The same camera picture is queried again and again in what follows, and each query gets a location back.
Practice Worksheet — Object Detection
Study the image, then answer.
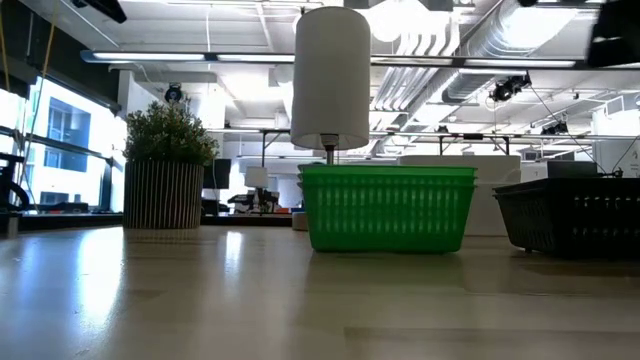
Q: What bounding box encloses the green plastic basket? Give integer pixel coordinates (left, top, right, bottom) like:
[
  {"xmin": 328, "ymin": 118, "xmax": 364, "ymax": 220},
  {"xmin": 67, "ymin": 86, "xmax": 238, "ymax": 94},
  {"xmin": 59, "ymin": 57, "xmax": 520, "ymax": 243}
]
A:
[
  {"xmin": 298, "ymin": 174, "xmax": 477, "ymax": 186},
  {"xmin": 298, "ymin": 164, "xmax": 477, "ymax": 177},
  {"xmin": 299, "ymin": 182, "xmax": 476, "ymax": 254}
]

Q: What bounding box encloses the black monitor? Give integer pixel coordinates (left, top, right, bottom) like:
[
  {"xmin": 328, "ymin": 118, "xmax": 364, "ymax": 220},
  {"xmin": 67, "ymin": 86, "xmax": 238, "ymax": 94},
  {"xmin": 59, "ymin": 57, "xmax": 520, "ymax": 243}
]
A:
[{"xmin": 202, "ymin": 158, "xmax": 233, "ymax": 190}]

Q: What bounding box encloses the black aluminium table frame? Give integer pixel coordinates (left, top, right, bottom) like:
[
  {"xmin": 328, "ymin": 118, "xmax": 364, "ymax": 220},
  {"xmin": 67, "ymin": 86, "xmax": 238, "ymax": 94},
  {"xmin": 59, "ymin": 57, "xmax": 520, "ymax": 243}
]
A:
[{"xmin": 0, "ymin": 212, "xmax": 301, "ymax": 234}]

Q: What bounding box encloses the ceiling tube light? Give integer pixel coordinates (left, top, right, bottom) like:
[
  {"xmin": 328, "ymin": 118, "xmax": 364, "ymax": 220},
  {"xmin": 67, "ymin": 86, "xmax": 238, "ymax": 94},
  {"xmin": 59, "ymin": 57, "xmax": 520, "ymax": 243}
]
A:
[
  {"xmin": 369, "ymin": 56, "xmax": 579, "ymax": 70},
  {"xmin": 80, "ymin": 49, "xmax": 297, "ymax": 64}
]

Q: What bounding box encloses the potted plant ribbed pot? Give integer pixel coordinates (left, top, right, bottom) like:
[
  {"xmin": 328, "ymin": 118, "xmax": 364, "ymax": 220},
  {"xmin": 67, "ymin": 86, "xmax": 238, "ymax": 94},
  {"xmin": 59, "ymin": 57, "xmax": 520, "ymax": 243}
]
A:
[{"xmin": 122, "ymin": 99, "xmax": 220, "ymax": 231}]

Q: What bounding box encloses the silver ventilation duct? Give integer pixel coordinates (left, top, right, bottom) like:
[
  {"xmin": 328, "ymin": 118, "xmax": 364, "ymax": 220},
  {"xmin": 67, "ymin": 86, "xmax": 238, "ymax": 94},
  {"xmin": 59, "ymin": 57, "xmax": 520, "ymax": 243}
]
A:
[{"xmin": 442, "ymin": 0, "xmax": 581, "ymax": 104}]

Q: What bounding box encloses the grey box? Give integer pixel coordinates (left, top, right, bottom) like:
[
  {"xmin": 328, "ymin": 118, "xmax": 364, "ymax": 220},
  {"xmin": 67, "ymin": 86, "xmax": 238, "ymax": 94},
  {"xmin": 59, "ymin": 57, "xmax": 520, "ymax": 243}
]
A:
[{"xmin": 547, "ymin": 159, "xmax": 599, "ymax": 180}]

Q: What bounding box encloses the black ceiling spotlight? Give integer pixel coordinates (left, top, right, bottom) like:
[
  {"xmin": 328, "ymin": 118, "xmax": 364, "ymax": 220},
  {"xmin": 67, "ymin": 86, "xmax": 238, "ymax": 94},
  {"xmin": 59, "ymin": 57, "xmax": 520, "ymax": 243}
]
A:
[
  {"xmin": 539, "ymin": 120, "xmax": 570, "ymax": 136},
  {"xmin": 488, "ymin": 73, "xmax": 532, "ymax": 104}
]

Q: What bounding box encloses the black plastic basket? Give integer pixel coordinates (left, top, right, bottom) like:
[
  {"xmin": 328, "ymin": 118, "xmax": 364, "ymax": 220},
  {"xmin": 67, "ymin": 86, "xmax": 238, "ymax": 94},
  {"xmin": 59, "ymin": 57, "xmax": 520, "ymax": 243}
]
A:
[{"xmin": 492, "ymin": 177, "xmax": 640, "ymax": 260}]

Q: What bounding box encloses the white monitor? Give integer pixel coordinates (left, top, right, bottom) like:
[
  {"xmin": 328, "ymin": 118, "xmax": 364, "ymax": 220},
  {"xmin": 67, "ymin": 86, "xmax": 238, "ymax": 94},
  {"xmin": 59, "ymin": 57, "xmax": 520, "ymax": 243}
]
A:
[{"xmin": 244, "ymin": 166, "xmax": 269, "ymax": 189}]

